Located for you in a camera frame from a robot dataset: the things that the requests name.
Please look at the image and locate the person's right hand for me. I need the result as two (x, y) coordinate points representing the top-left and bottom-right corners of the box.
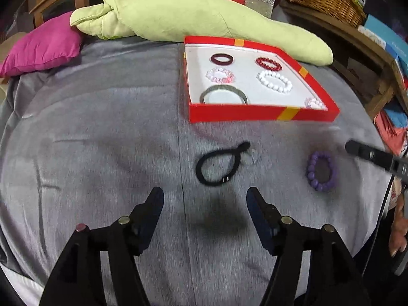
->
(389, 194), (408, 257)

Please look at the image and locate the light green blanket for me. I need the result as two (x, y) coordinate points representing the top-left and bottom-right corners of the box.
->
(70, 0), (334, 67)

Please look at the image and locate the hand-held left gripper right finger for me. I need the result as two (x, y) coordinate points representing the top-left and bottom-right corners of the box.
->
(247, 187), (372, 306)

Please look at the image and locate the grey metal bangle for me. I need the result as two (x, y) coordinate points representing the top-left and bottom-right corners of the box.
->
(200, 84), (249, 105)

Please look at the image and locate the purple bead bracelet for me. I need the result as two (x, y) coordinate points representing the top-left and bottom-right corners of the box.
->
(306, 151), (339, 192)

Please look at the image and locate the white patterned tissue box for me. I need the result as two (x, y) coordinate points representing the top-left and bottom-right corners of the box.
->
(358, 25), (388, 50)

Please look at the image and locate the clear pink bead bracelet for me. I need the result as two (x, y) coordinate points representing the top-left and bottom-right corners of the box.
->
(206, 68), (237, 84)

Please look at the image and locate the white bead bracelet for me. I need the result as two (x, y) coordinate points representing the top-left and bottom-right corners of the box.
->
(258, 71), (293, 94)

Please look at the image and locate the blue cardboard box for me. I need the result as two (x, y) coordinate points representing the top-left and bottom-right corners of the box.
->
(363, 14), (408, 71)

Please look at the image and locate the white sheet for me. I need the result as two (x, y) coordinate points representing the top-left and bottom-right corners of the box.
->
(0, 268), (45, 306)

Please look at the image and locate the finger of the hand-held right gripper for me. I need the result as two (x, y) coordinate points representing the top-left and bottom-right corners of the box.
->
(345, 139), (408, 179)

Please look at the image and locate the magenta pillow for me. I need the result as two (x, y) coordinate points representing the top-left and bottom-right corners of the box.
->
(0, 10), (84, 78)

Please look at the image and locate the black hair tie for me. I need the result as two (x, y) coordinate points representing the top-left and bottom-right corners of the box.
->
(195, 141), (251, 186)

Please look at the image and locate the maroon bangle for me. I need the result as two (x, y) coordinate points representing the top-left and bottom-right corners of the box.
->
(211, 53), (235, 66)

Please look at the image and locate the wicker basket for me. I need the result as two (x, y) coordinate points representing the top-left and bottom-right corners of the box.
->
(284, 0), (367, 29)

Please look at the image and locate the red bead bracelet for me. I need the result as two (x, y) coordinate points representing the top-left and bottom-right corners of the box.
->
(255, 56), (283, 71)

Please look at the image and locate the wooden bench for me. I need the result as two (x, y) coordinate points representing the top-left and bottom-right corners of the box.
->
(279, 0), (408, 120)

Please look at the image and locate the pink crystal bead bracelet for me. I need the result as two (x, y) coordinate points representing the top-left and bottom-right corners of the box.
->
(304, 97), (328, 110)

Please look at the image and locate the black cable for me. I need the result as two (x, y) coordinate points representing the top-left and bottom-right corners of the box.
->
(363, 170), (396, 276)

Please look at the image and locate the grey bed sheet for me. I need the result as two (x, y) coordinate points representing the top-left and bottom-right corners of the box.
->
(0, 35), (392, 306)

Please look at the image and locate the clear ring hair tie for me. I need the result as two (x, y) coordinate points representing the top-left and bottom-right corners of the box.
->
(240, 148), (258, 166)

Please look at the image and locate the red shallow box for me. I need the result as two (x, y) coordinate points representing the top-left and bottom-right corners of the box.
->
(184, 36), (340, 124)

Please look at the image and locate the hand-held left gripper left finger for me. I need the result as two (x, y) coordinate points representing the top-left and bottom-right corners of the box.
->
(38, 187), (164, 306)

